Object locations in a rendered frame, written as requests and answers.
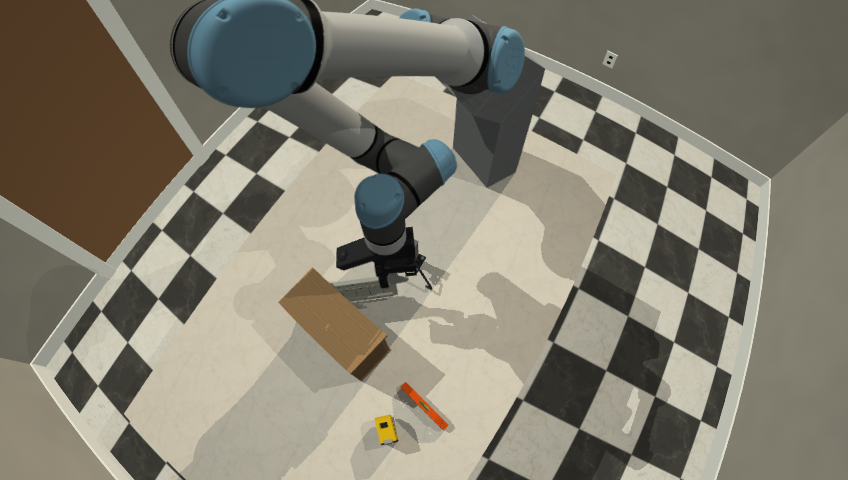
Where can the orange spirit level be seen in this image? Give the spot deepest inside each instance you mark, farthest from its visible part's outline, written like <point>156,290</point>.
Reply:
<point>424,406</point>

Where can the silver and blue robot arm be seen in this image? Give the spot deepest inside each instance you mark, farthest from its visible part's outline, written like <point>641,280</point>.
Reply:
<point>254,53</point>

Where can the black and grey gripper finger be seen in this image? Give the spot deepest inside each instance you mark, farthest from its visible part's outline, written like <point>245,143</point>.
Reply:
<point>392,278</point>

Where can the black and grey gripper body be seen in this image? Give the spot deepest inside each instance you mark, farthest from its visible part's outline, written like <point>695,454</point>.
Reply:
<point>403,260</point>

